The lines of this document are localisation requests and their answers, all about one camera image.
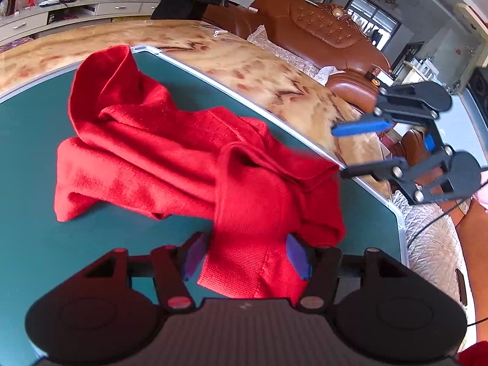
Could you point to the white lace sofa cover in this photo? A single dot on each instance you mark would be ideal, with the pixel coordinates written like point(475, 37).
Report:
point(282, 51)

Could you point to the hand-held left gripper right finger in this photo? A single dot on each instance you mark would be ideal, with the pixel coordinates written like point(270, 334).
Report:
point(299, 261)

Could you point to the black speaker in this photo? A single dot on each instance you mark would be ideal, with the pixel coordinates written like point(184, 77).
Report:
point(481, 87)

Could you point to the white drawer cabinet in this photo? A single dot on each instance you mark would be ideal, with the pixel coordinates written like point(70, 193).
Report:
point(106, 9)

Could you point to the small white object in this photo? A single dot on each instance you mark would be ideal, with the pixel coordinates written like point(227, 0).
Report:
point(219, 32)

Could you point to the red cloth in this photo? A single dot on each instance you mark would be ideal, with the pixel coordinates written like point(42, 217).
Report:
point(474, 355)

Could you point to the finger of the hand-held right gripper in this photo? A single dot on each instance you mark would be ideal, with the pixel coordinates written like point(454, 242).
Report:
point(358, 127)
point(366, 170)

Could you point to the beige quilted seat cover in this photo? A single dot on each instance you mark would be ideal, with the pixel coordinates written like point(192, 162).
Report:
point(427, 228)

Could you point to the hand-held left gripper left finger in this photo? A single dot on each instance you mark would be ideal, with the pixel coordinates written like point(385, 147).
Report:
point(194, 253)

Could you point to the dark framed window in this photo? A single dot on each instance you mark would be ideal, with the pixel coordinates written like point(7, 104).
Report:
point(375, 19)

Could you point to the brown leather armchair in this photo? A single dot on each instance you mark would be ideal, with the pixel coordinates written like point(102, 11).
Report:
point(350, 91)

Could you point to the red knit pants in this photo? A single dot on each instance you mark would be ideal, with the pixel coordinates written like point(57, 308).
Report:
point(152, 152)

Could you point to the green mat with silver frame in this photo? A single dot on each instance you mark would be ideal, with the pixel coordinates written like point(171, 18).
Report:
point(34, 141)

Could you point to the brown leather sofa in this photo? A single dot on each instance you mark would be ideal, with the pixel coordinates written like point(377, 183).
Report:
point(324, 26)

